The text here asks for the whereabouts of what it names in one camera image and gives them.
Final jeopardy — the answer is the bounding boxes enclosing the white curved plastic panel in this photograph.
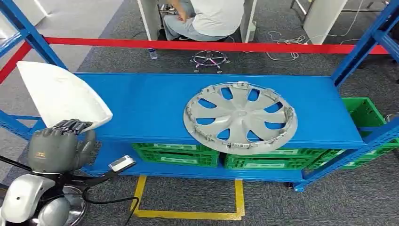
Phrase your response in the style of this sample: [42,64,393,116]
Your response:
[16,61,113,133]

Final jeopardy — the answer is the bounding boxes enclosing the red barrier belt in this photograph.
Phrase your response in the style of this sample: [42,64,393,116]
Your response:
[43,37,389,55]
[0,42,32,84]

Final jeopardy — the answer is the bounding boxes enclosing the white desk panel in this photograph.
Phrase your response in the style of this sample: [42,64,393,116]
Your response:
[137,0,161,41]
[303,0,348,45]
[240,0,258,44]

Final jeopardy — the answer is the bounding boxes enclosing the yellow floor tape outline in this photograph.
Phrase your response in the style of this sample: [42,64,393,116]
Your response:
[130,175,246,221]

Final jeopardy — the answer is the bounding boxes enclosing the blue metal shelf rack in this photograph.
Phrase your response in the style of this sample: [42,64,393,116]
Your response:
[0,0,399,193]

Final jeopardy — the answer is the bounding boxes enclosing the chrome stool base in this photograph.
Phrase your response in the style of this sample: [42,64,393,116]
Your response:
[190,49,231,74]

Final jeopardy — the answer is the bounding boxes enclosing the black cable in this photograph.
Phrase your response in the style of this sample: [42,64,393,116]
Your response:
[62,187,139,226]

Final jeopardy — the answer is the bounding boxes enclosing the person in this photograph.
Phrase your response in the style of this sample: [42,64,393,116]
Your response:
[162,0,245,42]

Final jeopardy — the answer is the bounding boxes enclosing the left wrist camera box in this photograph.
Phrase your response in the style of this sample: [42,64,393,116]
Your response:
[108,155,137,173]

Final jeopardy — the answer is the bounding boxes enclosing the white cable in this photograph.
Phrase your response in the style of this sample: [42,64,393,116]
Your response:
[266,31,308,61]

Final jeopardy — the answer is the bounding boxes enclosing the silver wheel hubcap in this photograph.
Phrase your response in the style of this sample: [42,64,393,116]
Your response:
[183,81,298,156]

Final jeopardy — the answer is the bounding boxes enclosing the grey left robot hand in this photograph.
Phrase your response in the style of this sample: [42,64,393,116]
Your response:
[27,119,97,174]

